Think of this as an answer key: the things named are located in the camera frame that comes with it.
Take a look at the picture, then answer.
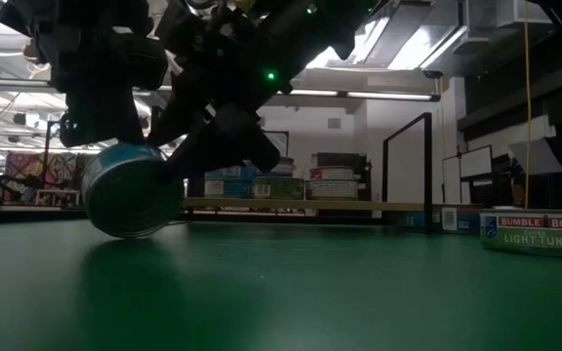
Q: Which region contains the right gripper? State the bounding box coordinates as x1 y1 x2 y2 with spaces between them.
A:
146 0 312 181

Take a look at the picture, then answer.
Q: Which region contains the small wooden bench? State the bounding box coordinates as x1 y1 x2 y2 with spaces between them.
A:
34 188 81 207

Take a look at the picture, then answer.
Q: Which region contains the white wall board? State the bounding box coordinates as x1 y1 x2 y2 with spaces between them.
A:
459 144 495 179
442 154 462 206

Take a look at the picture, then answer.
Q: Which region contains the yellow hanging cable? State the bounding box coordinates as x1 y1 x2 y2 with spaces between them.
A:
523 0 534 211

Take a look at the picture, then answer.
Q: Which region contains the black aluminium table frame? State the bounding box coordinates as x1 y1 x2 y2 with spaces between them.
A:
0 207 394 228

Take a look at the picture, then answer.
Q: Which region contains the colourful patchwork fabric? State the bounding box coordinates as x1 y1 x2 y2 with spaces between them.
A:
5 151 78 206

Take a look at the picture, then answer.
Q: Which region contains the grey angled panel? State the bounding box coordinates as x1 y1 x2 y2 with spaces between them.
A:
507 137 562 176

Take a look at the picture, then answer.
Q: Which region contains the red and white label can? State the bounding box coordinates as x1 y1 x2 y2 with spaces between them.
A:
304 178 360 201

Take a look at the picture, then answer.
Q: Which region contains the wooden shelf with black frame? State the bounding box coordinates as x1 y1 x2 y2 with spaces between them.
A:
182 111 434 234

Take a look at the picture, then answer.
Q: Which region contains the long ceiling light bar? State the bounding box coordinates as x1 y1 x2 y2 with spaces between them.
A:
280 89 442 102
0 77 56 94

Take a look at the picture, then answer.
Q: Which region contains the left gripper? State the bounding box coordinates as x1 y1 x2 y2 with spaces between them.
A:
50 0 170 147

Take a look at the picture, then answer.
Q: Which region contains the white rectangular duct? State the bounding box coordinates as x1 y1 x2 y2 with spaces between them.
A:
495 0 554 28

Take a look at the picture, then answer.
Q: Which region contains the green table mat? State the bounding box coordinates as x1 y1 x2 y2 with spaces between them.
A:
0 216 562 351

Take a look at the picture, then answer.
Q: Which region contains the green label tuna can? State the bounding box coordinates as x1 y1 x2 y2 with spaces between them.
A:
251 175 305 200

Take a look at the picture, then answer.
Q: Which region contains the Bumble Bee light tuna can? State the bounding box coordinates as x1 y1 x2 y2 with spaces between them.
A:
479 208 562 258

